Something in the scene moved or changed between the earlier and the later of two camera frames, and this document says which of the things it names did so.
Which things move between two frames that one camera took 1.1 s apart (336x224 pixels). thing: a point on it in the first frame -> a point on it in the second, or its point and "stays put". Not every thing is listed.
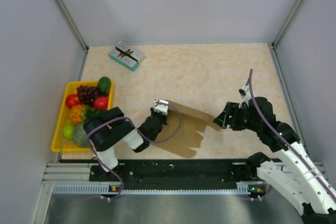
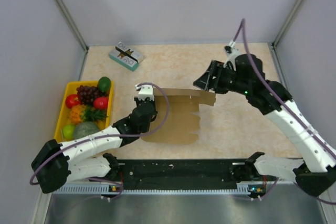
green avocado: x=104 y=84 stays put
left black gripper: x=153 y=112 -> x=154 y=103
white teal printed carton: x=126 y=56 stays put
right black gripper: x=231 y=108 -> x=207 y=81
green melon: x=80 y=135 stays put
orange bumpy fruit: x=75 y=114 stays put
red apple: x=71 y=100 stays put
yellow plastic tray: x=59 y=144 stays put
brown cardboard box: x=180 y=135 -> x=182 y=125
